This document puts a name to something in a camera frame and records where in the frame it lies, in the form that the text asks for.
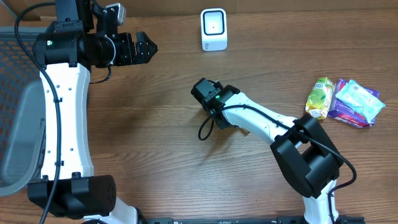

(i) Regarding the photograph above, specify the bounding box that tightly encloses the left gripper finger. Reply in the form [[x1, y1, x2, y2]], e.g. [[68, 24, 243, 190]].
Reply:
[[135, 49, 158, 64], [136, 31, 157, 50]]

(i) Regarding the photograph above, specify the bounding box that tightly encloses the green yellow snack packet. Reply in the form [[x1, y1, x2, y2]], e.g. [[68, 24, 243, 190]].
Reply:
[[305, 77, 335, 119]]

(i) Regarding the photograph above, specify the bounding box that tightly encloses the purple pad package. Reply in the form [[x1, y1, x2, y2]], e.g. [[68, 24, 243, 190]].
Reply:
[[328, 79, 376, 128]]

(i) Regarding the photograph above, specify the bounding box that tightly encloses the teal snack packet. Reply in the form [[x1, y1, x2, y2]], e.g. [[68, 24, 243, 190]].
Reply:
[[336, 80, 385, 123]]

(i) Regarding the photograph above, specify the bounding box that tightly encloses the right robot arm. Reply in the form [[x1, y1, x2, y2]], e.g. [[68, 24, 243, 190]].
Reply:
[[191, 78, 343, 223]]

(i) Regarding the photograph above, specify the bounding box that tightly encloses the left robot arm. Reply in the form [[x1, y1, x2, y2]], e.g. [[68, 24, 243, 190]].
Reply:
[[27, 1, 157, 223]]

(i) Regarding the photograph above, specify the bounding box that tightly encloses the white barcode scanner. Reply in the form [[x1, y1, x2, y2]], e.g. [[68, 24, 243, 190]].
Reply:
[[200, 8, 228, 52]]

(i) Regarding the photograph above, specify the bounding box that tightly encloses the grey plastic mesh basket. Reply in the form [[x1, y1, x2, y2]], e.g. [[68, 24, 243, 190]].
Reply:
[[1, 26, 45, 197]]

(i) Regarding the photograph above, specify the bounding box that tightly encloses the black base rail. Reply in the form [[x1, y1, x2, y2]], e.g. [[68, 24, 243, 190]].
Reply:
[[142, 216, 366, 224]]

